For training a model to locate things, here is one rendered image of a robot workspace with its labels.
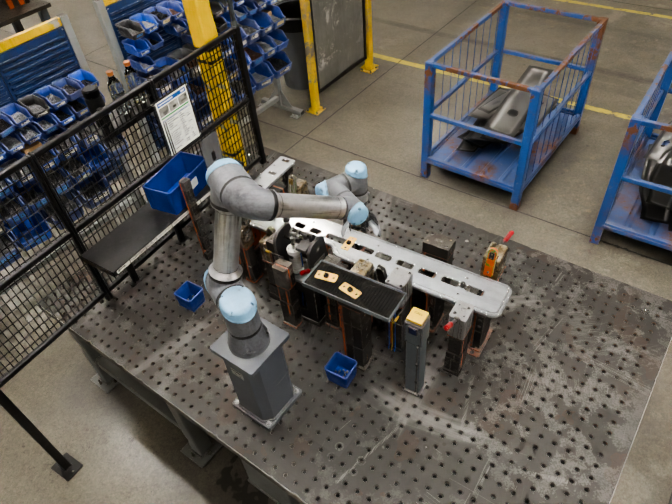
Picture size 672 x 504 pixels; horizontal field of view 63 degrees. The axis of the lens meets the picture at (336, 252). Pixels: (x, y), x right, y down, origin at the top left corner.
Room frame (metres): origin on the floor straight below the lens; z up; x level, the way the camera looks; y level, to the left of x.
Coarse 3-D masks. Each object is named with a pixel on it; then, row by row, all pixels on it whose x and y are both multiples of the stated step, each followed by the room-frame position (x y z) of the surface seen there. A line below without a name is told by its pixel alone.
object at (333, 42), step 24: (312, 0) 4.69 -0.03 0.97; (336, 0) 4.97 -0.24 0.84; (360, 0) 5.23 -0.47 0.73; (312, 24) 4.65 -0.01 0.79; (336, 24) 4.95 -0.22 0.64; (360, 24) 5.22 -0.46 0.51; (312, 48) 4.60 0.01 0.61; (336, 48) 4.92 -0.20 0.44; (360, 48) 5.21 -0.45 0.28; (312, 72) 4.58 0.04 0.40; (336, 72) 4.90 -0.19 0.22; (312, 96) 4.60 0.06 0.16
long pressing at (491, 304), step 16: (256, 224) 1.94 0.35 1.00; (272, 224) 1.93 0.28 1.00; (304, 224) 1.91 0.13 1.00; (320, 224) 1.89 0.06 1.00; (336, 224) 1.89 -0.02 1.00; (368, 240) 1.75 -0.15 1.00; (336, 256) 1.68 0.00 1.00; (352, 256) 1.67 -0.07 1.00; (368, 256) 1.66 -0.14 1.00; (400, 256) 1.64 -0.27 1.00; (416, 256) 1.63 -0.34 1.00; (416, 272) 1.53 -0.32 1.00; (448, 272) 1.52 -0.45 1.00; (464, 272) 1.51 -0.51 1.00; (416, 288) 1.45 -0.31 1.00; (432, 288) 1.44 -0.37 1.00; (448, 288) 1.43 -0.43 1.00; (464, 288) 1.42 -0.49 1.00; (480, 288) 1.41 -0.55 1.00; (496, 288) 1.40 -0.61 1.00; (480, 304) 1.33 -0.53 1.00; (496, 304) 1.32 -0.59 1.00
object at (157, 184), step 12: (180, 156) 2.36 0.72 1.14; (192, 156) 2.33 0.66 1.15; (168, 168) 2.27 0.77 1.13; (180, 168) 2.34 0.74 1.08; (192, 168) 2.35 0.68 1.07; (204, 168) 2.26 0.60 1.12; (156, 180) 2.19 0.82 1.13; (168, 180) 2.25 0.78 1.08; (192, 180) 2.17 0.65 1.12; (204, 180) 2.24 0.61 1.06; (156, 192) 2.07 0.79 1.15; (168, 192) 2.21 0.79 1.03; (180, 192) 2.09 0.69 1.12; (156, 204) 2.09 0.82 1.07; (168, 204) 2.05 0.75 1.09; (180, 204) 2.07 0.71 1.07
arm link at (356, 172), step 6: (354, 162) 1.59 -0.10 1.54; (360, 162) 1.58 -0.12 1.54; (348, 168) 1.56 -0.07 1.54; (354, 168) 1.55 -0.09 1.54; (360, 168) 1.55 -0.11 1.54; (366, 168) 1.56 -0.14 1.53; (348, 174) 1.54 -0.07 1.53; (354, 174) 1.53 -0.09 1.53; (360, 174) 1.53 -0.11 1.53; (366, 174) 1.55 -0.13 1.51; (354, 180) 1.53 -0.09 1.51; (360, 180) 1.53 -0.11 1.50; (366, 180) 1.55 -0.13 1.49; (354, 186) 1.52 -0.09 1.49; (360, 186) 1.53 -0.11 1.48; (366, 186) 1.55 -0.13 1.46; (354, 192) 1.53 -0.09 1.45; (360, 192) 1.53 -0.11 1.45; (366, 192) 1.55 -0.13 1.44
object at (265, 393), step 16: (224, 336) 1.23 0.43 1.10; (272, 336) 1.21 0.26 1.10; (288, 336) 1.21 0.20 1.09; (224, 352) 1.16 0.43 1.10; (272, 352) 1.14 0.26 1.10; (240, 368) 1.09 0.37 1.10; (256, 368) 1.08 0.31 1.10; (272, 368) 1.14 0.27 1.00; (240, 384) 1.14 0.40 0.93; (256, 384) 1.10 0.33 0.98; (272, 384) 1.13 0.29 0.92; (288, 384) 1.18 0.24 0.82; (240, 400) 1.16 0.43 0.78; (256, 400) 1.10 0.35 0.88; (272, 400) 1.11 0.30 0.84; (288, 400) 1.17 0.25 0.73; (256, 416) 1.12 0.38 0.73; (272, 416) 1.10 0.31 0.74
